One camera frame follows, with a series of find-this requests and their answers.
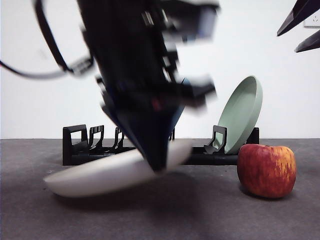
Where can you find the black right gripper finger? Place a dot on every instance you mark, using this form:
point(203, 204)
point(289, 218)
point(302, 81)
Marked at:
point(300, 15)
point(310, 42)

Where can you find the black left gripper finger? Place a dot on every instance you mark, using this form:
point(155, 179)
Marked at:
point(130, 140)
point(157, 135)

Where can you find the pale yellow round plate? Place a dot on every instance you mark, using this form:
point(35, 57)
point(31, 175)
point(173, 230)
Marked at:
point(87, 180)

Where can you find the red yellow apple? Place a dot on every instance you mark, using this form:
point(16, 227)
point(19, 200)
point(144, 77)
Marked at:
point(266, 170)

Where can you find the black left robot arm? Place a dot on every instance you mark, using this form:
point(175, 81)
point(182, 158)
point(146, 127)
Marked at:
point(125, 50)

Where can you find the black plate rack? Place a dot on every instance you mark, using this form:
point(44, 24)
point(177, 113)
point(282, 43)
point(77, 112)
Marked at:
point(75, 156)

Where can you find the green round plate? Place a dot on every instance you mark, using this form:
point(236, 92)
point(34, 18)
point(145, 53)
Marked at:
point(240, 115)

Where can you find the white wall socket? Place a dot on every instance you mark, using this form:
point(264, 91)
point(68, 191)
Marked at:
point(311, 23)

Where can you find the pale grey left wrist camera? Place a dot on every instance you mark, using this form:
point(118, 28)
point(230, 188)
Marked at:
point(205, 21)

